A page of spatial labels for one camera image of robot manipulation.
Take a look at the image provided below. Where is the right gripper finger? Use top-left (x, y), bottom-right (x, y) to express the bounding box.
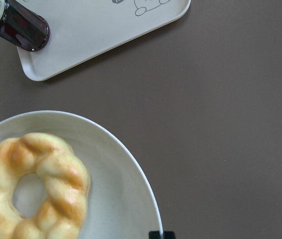
top-left (148, 231), bottom-right (175, 239)

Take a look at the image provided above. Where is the white bowl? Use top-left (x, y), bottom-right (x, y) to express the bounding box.
top-left (0, 111), bottom-right (163, 239)

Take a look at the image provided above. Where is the braided donut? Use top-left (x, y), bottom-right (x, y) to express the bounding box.
top-left (0, 133), bottom-right (90, 239)

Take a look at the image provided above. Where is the cream rabbit tray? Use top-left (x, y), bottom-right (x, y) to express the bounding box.
top-left (18, 0), bottom-right (191, 81)

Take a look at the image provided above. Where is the dark drink bottle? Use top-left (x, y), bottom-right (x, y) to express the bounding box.
top-left (0, 0), bottom-right (50, 52)

